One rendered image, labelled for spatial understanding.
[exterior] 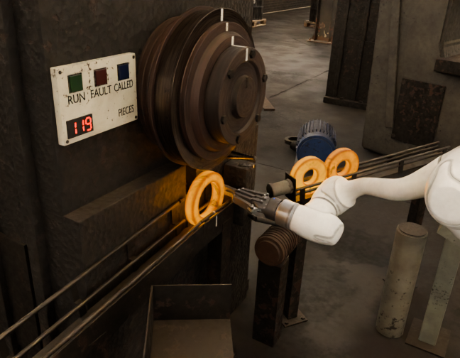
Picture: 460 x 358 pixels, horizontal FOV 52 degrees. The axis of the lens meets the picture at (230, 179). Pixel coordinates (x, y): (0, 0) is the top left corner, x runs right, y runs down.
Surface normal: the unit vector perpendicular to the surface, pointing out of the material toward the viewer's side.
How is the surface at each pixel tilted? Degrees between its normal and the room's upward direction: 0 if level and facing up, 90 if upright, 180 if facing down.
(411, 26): 90
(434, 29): 90
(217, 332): 5
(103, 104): 90
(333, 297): 0
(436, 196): 89
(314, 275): 0
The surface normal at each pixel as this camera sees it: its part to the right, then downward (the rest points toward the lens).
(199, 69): 0.02, -0.07
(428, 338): -0.51, 0.34
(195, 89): -0.04, 0.19
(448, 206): -0.69, 0.25
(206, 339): 0.05, -0.87
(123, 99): 0.86, 0.25
